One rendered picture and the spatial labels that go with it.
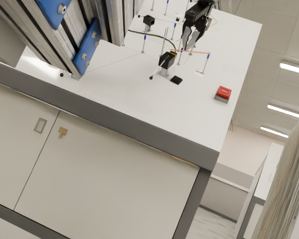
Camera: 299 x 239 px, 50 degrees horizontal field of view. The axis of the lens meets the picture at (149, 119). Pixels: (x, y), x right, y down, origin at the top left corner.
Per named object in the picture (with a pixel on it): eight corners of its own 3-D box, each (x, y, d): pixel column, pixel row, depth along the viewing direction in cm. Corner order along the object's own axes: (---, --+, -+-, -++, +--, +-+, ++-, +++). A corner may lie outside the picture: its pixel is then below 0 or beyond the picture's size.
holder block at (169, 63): (157, 65, 128) (159, 57, 125) (164, 59, 132) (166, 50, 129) (166, 69, 127) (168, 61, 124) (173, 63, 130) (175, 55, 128)
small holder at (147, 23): (140, 23, 159) (142, 9, 153) (154, 31, 155) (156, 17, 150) (133, 26, 156) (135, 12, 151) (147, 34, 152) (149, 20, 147)
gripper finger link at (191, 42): (195, 53, 134) (204, 32, 131) (190, 53, 129) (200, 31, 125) (188, 50, 135) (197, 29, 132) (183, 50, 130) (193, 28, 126)
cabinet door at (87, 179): (154, 281, 105) (200, 168, 110) (12, 210, 114) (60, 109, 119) (155, 279, 107) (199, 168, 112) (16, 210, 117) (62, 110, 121)
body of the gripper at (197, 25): (207, 32, 132) (219, 3, 128) (201, 32, 124) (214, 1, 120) (190, 25, 134) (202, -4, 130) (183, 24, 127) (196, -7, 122)
